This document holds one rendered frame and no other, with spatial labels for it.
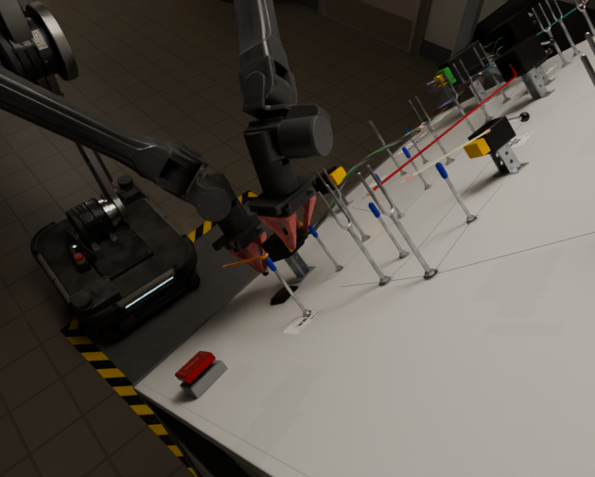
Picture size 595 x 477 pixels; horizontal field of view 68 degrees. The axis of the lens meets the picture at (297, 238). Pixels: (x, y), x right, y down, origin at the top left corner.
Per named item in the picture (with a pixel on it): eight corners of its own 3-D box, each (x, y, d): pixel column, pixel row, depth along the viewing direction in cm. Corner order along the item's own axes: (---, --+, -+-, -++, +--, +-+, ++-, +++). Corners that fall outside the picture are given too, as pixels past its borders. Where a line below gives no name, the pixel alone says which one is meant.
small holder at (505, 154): (556, 140, 60) (533, 95, 59) (512, 178, 58) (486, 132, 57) (530, 146, 65) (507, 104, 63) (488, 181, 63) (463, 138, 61)
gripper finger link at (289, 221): (324, 234, 74) (310, 185, 69) (300, 258, 69) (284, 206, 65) (293, 230, 78) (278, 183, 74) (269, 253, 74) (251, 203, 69)
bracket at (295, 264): (307, 268, 80) (292, 246, 79) (316, 266, 78) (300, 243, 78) (293, 284, 78) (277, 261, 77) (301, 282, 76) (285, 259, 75)
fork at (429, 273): (432, 280, 47) (362, 171, 45) (420, 281, 49) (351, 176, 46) (442, 269, 48) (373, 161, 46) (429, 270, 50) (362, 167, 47)
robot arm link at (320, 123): (278, 95, 71) (244, 73, 63) (342, 83, 65) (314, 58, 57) (272, 168, 70) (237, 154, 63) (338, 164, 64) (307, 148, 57)
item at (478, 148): (491, 150, 58) (483, 136, 58) (483, 156, 58) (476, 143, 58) (477, 153, 61) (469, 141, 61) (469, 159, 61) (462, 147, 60)
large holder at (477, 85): (537, 70, 107) (509, 17, 104) (476, 113, 108) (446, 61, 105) (522, 75, 113) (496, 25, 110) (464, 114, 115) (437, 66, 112)
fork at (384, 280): (386, 286, 53) (321, 190, 51) (376, 287, 55) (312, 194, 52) (394, 276, 54) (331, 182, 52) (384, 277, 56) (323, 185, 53)
